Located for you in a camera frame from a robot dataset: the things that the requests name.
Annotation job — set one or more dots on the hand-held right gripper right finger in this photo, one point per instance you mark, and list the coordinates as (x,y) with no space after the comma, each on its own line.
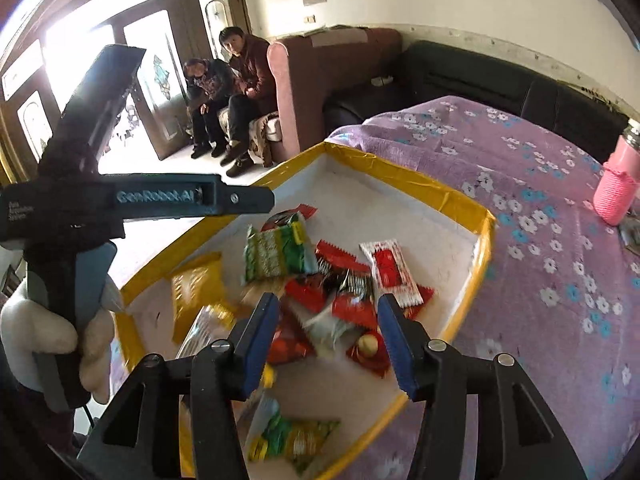
(400,352)

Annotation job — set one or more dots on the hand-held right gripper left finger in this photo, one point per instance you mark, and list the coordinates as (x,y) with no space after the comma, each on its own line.
(260,342)

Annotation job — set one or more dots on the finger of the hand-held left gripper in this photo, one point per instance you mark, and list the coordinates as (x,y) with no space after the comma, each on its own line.
(240,197)

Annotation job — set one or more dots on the red nut snack packet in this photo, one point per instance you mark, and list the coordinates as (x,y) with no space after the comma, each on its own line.
(370,355)

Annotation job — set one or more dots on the white red sachet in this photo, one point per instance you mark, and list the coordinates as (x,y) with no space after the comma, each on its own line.
(392,272)

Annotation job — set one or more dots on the yellow snack packet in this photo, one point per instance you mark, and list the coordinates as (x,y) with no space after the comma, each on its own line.
(197,285)

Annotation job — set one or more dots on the yellow-taped white foam box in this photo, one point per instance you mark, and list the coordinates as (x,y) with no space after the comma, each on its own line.
(400,200)

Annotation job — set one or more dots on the person's left hand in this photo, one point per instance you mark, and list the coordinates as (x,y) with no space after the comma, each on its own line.
(30,325)

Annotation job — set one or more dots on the wooden glass door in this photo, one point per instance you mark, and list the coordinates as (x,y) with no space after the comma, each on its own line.
(160,75)

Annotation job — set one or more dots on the brown armchair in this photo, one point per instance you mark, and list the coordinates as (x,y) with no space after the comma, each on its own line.
(300,90)

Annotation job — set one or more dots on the purple floral tablecloth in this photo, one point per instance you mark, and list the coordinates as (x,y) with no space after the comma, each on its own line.
(525,310)

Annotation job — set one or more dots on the cardboard sheet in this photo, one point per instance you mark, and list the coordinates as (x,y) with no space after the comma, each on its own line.
(335,36)

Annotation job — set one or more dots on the grey pouch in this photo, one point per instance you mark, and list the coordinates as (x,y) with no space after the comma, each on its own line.
(632,235)

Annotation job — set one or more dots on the black sofa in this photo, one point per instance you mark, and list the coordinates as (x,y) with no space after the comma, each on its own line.
(475,75)

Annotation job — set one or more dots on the pink sleeved bottle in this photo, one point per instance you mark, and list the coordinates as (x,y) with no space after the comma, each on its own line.
(617,185)

